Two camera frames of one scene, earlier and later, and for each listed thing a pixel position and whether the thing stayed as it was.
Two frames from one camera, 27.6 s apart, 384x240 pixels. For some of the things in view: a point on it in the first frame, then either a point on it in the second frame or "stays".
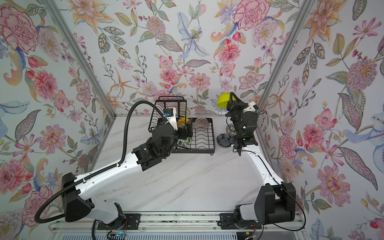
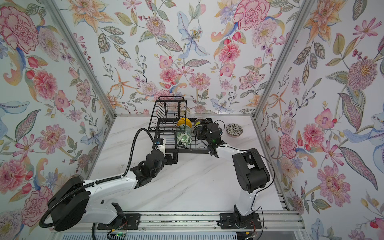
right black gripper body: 238,117 -> 210,143
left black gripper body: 169,149 -> 168,161
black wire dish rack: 195,135 stays
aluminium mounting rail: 172,223 stays
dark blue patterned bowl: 224,140 -> 197,131
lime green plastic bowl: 223,99 -> 197,122
